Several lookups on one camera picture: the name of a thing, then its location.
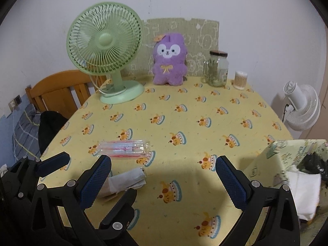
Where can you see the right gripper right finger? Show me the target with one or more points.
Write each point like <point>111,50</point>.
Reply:
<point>280,226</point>

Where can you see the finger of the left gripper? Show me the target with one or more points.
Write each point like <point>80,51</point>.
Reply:
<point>113,228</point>
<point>28,170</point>

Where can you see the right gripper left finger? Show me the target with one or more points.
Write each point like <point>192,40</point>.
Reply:
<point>58,213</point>

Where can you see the white towel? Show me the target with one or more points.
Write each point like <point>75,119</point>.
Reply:
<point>305,189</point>

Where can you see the white plastic bags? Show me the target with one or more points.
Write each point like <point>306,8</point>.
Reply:
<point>135,179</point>

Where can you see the black plastic bag roll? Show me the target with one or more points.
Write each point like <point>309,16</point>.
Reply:
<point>313,164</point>

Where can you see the clear zip bag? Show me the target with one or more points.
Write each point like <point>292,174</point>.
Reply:
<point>125,148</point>

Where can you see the blue plaid pillow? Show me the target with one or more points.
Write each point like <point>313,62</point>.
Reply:
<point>25,134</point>

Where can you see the black clothing on bed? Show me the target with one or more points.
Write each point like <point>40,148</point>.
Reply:
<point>51,123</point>

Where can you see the cartoon fabric storage box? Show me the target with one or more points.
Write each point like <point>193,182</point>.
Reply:
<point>282,162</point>

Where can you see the wooden bed headboard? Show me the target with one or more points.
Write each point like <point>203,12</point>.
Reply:
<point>55,91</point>

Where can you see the yellow cartoon tablecloth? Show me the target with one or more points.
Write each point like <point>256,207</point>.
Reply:
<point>183,201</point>

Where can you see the white standing fan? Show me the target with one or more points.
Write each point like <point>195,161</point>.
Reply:
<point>303,109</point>

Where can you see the green desk fan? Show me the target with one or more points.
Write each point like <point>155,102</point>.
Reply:
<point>103,40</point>

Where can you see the cotton swab container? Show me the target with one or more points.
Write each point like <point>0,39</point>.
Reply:
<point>240,80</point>

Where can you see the purple plush bunny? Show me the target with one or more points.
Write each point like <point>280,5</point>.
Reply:
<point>169,56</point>

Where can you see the glass jar with lid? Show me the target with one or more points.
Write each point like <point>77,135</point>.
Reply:
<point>216,68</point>

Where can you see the beige patterned board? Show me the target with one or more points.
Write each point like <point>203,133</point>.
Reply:
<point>200,36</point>

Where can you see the wall power outlet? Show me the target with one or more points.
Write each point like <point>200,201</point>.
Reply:
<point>14,103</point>

